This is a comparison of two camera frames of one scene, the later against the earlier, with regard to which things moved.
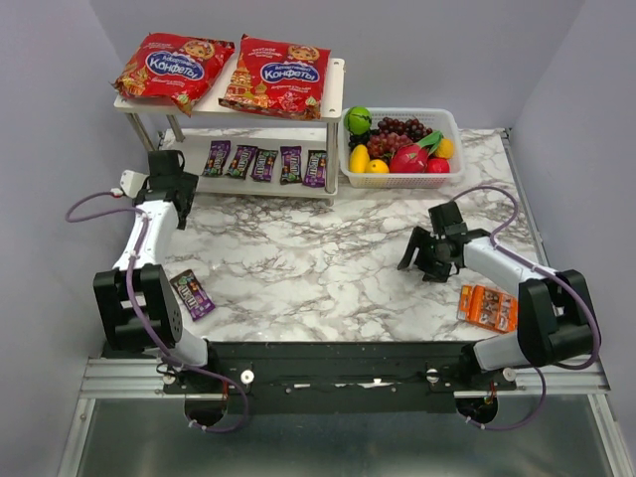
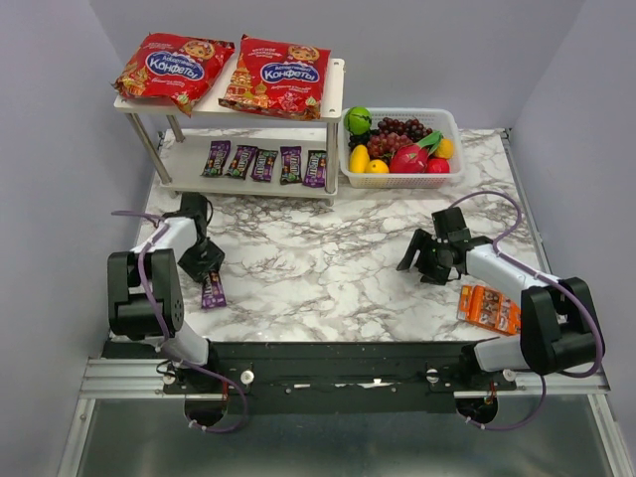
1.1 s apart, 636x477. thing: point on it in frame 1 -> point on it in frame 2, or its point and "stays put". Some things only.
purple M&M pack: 193,294 -> 213,294
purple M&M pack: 218,156 stays put
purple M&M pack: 291,164 stays put
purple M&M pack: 316,169 stays put
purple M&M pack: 263,164 stays put
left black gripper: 184,200 -> 202,260
